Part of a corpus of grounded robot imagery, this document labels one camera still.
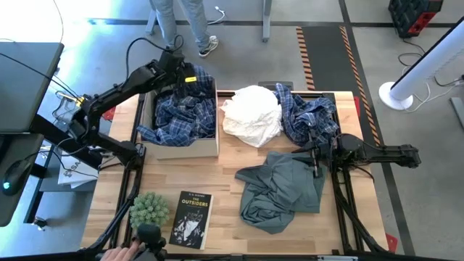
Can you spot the white crumpled shirt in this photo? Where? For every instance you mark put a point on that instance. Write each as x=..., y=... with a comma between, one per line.
x=252, y=116

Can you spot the black camera on tripod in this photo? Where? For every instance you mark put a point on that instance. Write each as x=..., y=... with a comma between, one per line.
x=150, y=237

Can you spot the black hazard-striped floor mat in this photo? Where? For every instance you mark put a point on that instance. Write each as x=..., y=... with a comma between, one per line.
x=326, y=54

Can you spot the black computer mouse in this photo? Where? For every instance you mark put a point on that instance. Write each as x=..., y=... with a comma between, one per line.
x=15, y=177

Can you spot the small green artificial plant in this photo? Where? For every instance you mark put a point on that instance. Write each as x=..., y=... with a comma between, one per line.
x=149, y=210

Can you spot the person's legs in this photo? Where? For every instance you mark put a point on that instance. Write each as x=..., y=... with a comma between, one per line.
x=188, y=21

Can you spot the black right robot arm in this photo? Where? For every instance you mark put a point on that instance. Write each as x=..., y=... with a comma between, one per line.
x=377, y=152

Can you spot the beige fabric storage box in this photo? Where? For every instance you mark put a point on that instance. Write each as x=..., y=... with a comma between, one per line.
x=181, y=148

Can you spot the dark grey desk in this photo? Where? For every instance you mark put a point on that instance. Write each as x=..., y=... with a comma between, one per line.
x=21, y=90

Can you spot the black Outsiders paperback book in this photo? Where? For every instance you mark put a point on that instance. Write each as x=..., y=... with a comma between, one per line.
x=191, y=219

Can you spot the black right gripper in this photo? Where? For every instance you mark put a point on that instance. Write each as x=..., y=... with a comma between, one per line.
x=319, y=149

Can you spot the grey-green trousers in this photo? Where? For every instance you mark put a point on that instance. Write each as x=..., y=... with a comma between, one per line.
x=279, y=192

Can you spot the white pole stand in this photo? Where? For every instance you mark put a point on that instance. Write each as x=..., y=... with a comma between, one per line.
x=420, y=65

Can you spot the person's hand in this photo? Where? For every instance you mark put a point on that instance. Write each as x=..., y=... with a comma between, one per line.
x=119, y=253

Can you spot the dark blue plaid shirt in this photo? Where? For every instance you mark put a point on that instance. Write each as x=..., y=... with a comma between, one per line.
x=181, y=116

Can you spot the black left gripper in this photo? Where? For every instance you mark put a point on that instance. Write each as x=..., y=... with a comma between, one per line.
x=174, y=67

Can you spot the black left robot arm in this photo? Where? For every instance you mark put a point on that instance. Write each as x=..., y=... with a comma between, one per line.
x=108, y=96

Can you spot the grey desk leg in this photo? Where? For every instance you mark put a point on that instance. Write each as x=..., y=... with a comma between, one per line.
x=151, y=21
x=267, y=20

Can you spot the black and red crate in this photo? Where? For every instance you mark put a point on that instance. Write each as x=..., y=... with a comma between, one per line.
x=415, y=16

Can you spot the light blue plaid shirt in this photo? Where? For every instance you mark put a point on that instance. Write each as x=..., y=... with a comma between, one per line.
x=304, y=116

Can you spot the white printed paper sheets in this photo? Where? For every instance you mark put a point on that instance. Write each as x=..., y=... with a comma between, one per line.
x=76, y=174

